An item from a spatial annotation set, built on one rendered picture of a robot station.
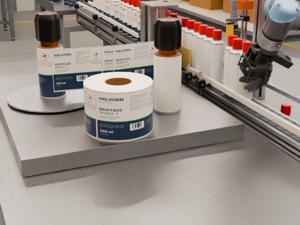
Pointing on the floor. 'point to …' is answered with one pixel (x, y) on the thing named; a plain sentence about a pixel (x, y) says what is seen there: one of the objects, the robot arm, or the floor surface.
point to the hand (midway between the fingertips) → (252, 88)
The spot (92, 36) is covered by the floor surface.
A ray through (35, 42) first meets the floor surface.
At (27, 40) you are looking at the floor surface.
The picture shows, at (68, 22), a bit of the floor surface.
